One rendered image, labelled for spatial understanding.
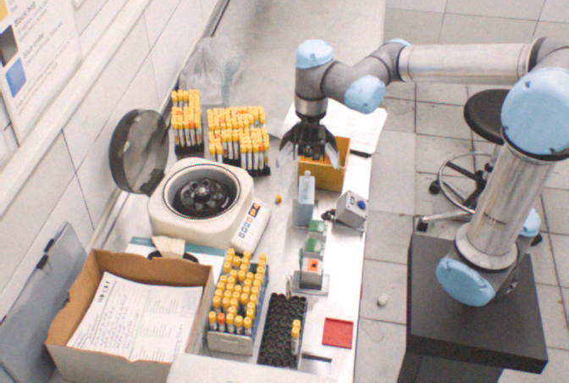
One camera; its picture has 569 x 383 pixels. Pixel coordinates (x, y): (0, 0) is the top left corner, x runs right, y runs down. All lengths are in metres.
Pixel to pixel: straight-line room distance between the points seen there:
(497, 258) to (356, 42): 1.32
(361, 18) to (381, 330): 1.25
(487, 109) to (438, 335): 1.30
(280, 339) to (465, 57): 0.71
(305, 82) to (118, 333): 0.67
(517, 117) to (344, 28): 1.52
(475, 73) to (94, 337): 0.94
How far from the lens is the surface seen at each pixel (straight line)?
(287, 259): 1.53
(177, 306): 1.40
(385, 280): 2.61
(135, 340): 1.36
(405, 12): 3.71
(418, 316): 1.38
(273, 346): 1.37
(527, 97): 0.96
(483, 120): 2.42
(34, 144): 1.22
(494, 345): 1.40
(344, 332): 1.42
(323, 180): 1.67
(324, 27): 2.42
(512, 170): 1.05
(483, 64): 1.15
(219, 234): 1.46
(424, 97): 3.60
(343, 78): 1.18
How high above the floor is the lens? 2.08
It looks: 43 degrees down
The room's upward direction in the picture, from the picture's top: 1 degrees clockwise
